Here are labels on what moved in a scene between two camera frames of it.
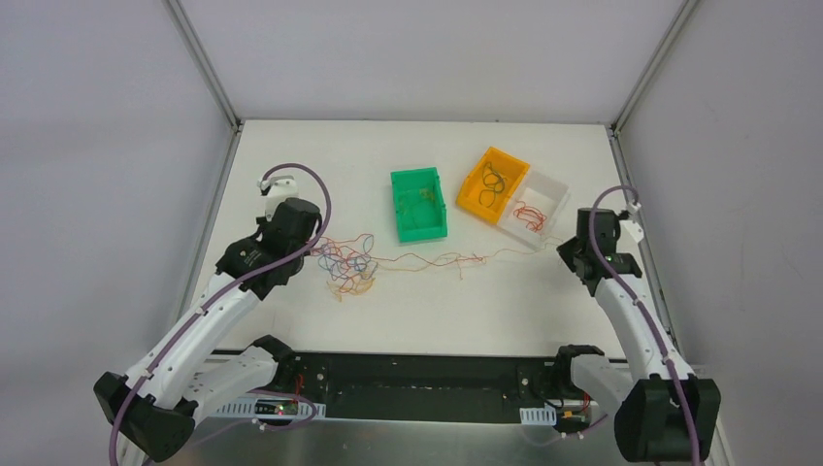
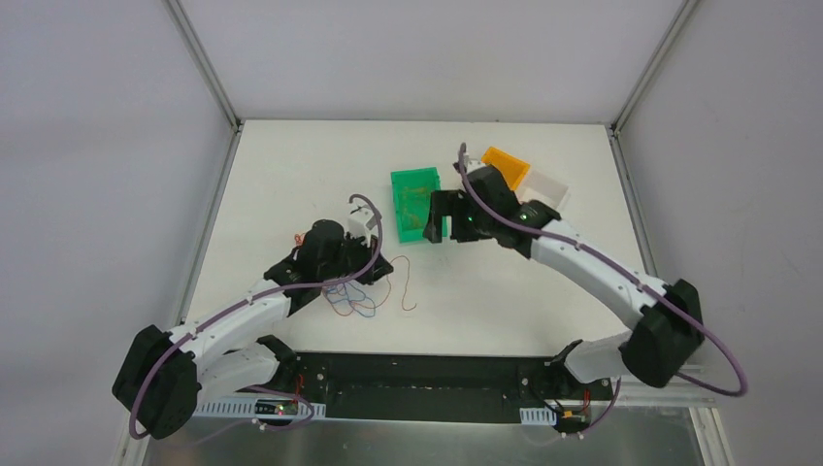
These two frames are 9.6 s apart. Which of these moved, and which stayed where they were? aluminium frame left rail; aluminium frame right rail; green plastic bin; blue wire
Moved: blue wire
Stayed: aluminium frame left rail; aluminium frame right rail; green plastic bin
